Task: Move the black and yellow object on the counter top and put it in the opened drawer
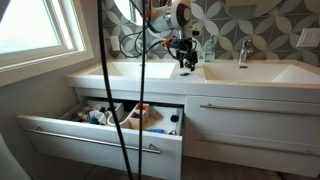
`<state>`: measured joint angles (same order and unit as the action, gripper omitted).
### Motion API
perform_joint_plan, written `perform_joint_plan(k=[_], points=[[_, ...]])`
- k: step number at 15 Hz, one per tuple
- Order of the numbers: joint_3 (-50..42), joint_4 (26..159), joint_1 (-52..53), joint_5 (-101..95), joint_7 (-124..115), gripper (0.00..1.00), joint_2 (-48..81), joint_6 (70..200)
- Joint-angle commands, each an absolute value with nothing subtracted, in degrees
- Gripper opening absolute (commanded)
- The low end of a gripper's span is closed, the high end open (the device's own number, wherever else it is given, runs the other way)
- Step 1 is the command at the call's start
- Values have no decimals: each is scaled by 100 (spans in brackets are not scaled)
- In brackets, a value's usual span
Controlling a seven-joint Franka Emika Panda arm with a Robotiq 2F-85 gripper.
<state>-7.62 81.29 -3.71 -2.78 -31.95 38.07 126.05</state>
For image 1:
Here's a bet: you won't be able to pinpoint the metal closed drawer handle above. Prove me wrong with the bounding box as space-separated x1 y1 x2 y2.
195 135 320 158
199 102 320 118

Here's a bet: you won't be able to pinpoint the blue handled scissors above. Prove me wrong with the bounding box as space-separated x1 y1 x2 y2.
144 128 166 135

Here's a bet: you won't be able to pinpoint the white rectangular sink basin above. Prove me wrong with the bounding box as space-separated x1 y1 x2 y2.
202 62 320 85
87 61 178 80

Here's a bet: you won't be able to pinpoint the tan hair clip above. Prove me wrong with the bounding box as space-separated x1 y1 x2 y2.
152 111 164 121

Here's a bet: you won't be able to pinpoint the white framed window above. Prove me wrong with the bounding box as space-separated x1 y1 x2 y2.
0 0 95 73

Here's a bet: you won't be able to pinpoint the round wall mirror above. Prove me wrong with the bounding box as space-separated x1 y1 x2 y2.
112 0 153 27
222 0 285 20

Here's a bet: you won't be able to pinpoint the clear soap dispenser bottle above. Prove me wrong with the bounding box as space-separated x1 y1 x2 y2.
203 34 217 64

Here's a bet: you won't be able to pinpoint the white closed drawer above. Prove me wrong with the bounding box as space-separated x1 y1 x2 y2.
184 95 320 148
182 131 320 178

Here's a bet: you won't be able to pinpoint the black robot wrist cable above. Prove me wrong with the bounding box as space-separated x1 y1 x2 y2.
119 0 178 60

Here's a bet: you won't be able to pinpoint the thick black hanging cable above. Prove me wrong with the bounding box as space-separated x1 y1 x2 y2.
95 0 135 180

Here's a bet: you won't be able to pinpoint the thin black hanging cable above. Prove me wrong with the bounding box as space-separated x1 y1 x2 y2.
137 0 148 180

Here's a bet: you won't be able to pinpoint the white open drawer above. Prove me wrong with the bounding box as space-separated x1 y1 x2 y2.
16 96 185 180

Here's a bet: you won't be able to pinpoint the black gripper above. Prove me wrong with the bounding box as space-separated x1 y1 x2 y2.
175 41 199 73

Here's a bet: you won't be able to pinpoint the chrome faucet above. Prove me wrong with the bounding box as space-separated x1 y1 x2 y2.
237 38 254 65
135 39 148 62

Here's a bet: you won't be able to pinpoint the metal open drawer handle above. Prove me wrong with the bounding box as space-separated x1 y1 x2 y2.
23 126 162 155

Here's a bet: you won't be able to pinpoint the white wall outlet plate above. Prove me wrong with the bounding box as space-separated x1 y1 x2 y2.
109 35 121 52
295 27 320 49

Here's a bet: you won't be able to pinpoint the white arched drawer divider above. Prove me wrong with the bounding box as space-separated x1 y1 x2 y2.
105 102 151 130

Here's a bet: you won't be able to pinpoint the white box orange inside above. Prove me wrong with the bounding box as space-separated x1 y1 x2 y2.
134 103 151 115
128 111 147 131

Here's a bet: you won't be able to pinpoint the white bathroom vanity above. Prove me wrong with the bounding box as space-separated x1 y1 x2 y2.
65 59 320 178

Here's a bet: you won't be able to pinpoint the pale rounded fixture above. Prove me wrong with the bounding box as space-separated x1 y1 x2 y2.
0 133 32 180

